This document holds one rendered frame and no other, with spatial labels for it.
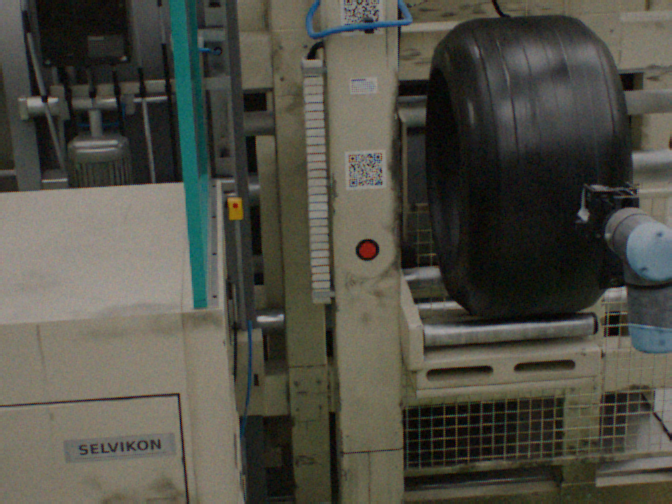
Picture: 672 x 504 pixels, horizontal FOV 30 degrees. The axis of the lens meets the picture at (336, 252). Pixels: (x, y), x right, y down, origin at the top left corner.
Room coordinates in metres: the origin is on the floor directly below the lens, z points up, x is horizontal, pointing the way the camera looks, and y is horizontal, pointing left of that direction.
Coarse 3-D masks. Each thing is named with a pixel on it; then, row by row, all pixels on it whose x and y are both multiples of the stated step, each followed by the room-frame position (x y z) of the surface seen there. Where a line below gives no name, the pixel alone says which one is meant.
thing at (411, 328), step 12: (408, 288) 2.29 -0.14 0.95; (408, 300) 2.23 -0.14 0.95; (408, 312) 2.17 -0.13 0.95; (408, 324) 2.12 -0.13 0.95; (420, 324) 2.12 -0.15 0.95; (408, 336) 2.12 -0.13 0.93; (420, 336) 2.12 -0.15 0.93; (408, 348) 2.12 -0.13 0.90; (420, 348) 2.12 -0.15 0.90; (408, 360) 2.12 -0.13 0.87; (420, 360) 2.12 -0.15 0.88
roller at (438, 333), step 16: (464, 320) 2.19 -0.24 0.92; (480, 320) 2.18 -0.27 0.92; (496, 320) 2.18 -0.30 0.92; (512, 320) 2.18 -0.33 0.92; (528, 320) 2.18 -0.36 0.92; (544, 320) 2.18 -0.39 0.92; (560, 320) 2.18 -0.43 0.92; (576, 320) 2.18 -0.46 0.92; (592, 320) 2.19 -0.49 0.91; (432, 336) 2.16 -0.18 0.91; (448, 336) 2.16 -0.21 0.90; (464, 336) 2.16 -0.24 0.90; (480, 336) 2.16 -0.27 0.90; (496, 336) 2.17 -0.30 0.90; (512, 336) 2.17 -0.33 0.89; (528, 336) 2.17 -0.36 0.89; (544, 336) 2.18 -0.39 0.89; (560, 336) 2.18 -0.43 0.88
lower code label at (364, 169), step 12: (348, 156) 2.22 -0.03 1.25; (360, 156) 2.22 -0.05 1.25; (372, 156) 2.22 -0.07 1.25; (384, 156) 2.23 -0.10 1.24; (348, 168) 2.22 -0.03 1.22; (360, 168) 2.22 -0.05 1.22; (372, 168) 2.22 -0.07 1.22; (384, 168) 2.23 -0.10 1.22; (348, 180) 2.22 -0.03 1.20; (360, 180) 2.22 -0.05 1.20; (372, 180) 2.22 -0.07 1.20; (384, 180) 2.23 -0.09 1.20
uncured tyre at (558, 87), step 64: (448, 64) 2.27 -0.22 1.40; (512, 64) 2.17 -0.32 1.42; (576, 64) 2.17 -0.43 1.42; (448, 128) 2.59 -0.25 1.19; (512, 128) 2.08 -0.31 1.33; (576, 128) 2.09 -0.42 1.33; (448, 192) 2.55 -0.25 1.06; (512, 192) 2.04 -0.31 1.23; (576, 192) 2.05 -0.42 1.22; (448, 256) 2.37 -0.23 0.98; (512, 256) 2.05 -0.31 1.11; (576, 256) 2.06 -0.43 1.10
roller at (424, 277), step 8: (408, 272) 2.44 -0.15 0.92; (416, 272) 2.45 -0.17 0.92; (424, 272) 2.45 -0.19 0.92; (432, 272) 2.45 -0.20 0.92; (408, 280) 2.43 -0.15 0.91; (416, 280) 2.44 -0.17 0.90; (424, 280) 2.44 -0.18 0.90; (432, 280) 2.44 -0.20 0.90; (440, 280) 2.44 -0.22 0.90; (416, 288) 2.44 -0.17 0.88
